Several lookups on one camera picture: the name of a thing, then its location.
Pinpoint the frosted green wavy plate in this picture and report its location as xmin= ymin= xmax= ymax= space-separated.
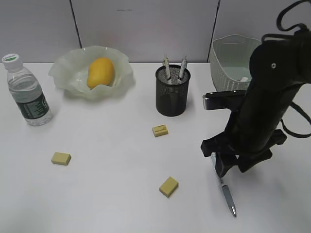
xmin=49 ymin=46 xmax=135 ymax=101

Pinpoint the grey grip pen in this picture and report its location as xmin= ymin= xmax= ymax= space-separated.
xmin=177 ymin=55 xmax=187 ymax=83

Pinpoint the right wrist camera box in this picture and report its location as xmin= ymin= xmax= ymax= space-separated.
xmin=203 ymin=90 xmax=246 ymax=111

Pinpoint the yellow eraser front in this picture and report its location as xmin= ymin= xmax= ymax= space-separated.
xmin=159 ymin=176 xmax=179 ymax=198

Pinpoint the light green plastic basket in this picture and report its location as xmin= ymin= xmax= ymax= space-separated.
xmin=210 ymin=34 xmax=261 ymax=91

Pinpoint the yellow mango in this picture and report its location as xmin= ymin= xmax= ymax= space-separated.
xmin=87 ymin=57 xmax=114 ymax=89

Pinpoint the blue white pen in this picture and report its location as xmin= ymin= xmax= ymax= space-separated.
xmin=210 ymin=152 xmax=237 ymax=218

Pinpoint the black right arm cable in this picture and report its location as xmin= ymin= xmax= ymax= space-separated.
xmin=261 ymin=0 xmax=311 ymax=138

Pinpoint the yellow eraser printed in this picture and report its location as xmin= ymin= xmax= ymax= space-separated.
xmin=152 ymin=125 xmax=169 ymax=137

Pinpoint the black mesh pen holder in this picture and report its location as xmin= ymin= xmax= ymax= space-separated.
xmin=155 ymin=65 xmax=190 ymax=117

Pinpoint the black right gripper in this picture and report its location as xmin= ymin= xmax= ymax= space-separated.
xmin=201 ymin=130 xmax=286 ymax=177

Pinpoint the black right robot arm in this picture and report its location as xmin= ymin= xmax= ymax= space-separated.
xmin=201 ymin=30 xmax=311 ymax=177

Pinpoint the beige white pen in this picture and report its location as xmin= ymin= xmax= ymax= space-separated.
xmin=163 ymin=54 xmax=172 ymax=84

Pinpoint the clear water bottle green label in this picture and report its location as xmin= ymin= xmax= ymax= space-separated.
xmin=2 ymin=53 xmax=52 ymax=126

